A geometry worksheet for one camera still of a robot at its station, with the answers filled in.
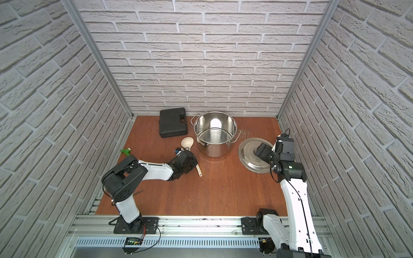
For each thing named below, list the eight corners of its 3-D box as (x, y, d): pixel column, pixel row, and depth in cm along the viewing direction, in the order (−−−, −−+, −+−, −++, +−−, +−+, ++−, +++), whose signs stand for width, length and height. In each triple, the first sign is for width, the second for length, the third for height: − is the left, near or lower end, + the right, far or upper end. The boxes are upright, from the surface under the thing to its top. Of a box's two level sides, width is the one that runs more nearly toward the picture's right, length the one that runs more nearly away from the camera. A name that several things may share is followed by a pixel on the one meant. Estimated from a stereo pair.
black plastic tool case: (160, 138, 108) (158, 134, 104) (161, 115, 123) (159, 110, 118) (188, 134, 111) (187, 130, 107) (185, 112, 125) (184, 107, 121)
